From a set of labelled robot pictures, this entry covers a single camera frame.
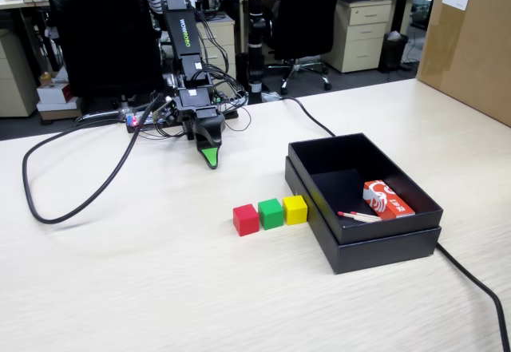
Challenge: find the black box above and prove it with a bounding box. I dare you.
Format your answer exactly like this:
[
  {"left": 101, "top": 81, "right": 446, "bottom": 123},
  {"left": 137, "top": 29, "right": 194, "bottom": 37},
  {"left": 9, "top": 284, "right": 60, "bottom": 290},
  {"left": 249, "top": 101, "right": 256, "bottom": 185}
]
[{"left": 287, "top": 132, "right": 444, "bottom": 246}]

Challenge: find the black box lid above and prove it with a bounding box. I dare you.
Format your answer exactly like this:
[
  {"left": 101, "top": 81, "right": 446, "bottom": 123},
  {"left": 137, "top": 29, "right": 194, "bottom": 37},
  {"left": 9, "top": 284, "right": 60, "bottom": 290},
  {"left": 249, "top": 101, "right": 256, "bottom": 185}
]
[{"left": 283, "top": 156, "right": 442, "bottom": 275}]

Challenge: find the large black office chair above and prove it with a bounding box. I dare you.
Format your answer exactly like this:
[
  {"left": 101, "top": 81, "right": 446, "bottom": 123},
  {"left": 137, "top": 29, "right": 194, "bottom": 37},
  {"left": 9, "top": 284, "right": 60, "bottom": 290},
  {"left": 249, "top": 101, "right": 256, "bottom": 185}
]
[{"left": 42, "top": 0, "right": 165, "bottom": 102}]

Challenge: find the red tipped match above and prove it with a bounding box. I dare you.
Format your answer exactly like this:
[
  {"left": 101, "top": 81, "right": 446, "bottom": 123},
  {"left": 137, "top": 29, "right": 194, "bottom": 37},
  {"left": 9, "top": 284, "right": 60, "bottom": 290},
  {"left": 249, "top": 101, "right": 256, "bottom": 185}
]
[
  {"left": 347, "top": 210, "right": 382, "bottom": 221},
  {"left": 337, "top": 210, "right": 382, "bottom": 223}
]

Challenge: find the thick black cable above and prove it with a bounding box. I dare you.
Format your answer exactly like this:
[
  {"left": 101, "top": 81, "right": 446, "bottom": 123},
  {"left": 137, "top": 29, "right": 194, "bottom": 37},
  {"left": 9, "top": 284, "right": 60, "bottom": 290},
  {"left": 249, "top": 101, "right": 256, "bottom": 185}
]
[
  {"left": 21, "top": 92, "right": 167, "bottom": 225},
  {"left": 261, "top": 95, "right": 511, "bottom": 352}
]

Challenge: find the red cube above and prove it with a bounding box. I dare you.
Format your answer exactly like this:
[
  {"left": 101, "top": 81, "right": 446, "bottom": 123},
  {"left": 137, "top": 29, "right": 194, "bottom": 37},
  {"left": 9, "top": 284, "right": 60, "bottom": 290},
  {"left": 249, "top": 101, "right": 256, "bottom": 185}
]
[{"left": 232, "top": 203, "right": 260, "bottom": 237}]

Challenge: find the green cube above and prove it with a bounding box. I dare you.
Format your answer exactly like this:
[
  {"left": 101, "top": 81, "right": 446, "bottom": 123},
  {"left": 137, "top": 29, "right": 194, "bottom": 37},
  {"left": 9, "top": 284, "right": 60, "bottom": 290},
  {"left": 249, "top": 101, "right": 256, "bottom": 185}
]
[{"left": 257, "top": 198, "right": 285, "bottom": 231}]

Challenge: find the yellow cube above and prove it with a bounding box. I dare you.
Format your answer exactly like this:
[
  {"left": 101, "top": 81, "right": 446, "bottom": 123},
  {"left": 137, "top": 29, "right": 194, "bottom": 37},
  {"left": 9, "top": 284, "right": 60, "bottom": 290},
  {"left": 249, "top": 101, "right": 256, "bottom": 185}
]
[{"left": 282, "top": 195, "right": 309, "bottom": 226}]

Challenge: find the thin black wire bundle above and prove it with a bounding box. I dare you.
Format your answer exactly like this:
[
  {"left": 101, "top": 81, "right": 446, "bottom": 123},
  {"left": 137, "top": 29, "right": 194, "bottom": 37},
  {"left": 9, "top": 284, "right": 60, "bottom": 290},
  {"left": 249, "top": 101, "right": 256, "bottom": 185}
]
[{"left": 191, "top": 6, "right": 253, "bottom": 134}]

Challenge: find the controller board with red light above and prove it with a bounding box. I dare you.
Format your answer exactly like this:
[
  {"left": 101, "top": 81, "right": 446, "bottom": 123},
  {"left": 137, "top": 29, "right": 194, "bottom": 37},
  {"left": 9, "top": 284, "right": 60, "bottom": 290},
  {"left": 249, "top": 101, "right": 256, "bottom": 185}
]
[{"left": 119, "top": 106, "right": 147, "bottom": 130}]

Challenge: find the black pole with white bands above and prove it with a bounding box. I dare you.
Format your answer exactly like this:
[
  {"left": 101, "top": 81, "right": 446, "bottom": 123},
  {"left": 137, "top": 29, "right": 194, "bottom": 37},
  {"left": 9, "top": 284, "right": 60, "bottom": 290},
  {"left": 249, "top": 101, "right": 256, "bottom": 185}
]
[{"left": 244, "top": 0, "right": 267, "bottom": 105}]

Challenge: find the beige cabinet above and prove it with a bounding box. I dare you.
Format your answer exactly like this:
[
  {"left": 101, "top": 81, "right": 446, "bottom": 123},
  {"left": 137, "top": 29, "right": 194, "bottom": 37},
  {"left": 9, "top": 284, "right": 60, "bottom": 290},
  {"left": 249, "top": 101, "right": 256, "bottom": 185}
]
[{"left": 0, "top": 28, "right": 41, "bottom": 118}]

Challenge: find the black swivel office chair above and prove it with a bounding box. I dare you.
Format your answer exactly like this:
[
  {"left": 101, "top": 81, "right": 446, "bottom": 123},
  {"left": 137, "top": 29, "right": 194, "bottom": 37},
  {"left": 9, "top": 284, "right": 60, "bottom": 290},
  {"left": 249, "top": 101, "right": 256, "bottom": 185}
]
[{"left": 263, "top": 0, "right": 347, "bottom": 96}]

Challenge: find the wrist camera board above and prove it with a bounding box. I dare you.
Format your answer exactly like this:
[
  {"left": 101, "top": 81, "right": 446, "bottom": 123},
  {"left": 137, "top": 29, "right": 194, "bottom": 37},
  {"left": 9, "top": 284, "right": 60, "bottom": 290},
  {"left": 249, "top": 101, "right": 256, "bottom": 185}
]
[{"left": 153, "top": 95, "right": 180, "bottom": 126}]

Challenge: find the white box with red side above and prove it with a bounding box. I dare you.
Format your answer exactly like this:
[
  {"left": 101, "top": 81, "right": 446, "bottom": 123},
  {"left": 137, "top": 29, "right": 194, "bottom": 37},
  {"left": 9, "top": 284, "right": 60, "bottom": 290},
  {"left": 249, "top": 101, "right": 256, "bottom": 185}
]
[{"left": 36, "top": 82, "right": 75, "bottom": 105}]

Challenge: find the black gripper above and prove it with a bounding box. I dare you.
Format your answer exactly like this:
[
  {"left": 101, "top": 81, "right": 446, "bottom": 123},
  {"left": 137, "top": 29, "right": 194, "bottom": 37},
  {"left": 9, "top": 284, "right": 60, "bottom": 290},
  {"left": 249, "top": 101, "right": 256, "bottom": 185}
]
[{"left": 174, "top": 86, "right": 227, "bottom": 169}]

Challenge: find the black trash bin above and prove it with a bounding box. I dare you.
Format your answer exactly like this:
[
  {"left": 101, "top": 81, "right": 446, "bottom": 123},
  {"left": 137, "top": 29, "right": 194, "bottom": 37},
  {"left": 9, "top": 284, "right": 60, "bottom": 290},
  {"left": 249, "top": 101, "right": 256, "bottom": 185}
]
[{"left": 378, "top": 30, "right": 410, "bottom": 74}]

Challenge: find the large cardboard box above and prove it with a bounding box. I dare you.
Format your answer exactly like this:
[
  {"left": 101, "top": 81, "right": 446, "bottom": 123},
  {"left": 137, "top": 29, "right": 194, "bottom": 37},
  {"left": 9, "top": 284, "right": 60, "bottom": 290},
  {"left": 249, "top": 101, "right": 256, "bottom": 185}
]
[{"left": 415, "top": 0, "right": 511, "bottom": 128}]

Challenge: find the thin black stand pole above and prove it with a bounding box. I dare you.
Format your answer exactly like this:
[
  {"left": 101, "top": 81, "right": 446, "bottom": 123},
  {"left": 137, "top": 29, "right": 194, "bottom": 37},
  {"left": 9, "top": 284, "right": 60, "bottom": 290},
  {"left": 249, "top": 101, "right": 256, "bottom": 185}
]
[{"left": 230, "top": 0, "right": 241, "bottom": 85}]

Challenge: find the orange matchbox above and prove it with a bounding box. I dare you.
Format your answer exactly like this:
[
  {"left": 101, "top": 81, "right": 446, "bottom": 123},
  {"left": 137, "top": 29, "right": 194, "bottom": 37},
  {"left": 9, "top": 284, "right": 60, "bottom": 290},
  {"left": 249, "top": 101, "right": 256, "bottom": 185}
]
[{"left": 362, "top": 179, "right": 416, "bottom": 221}]

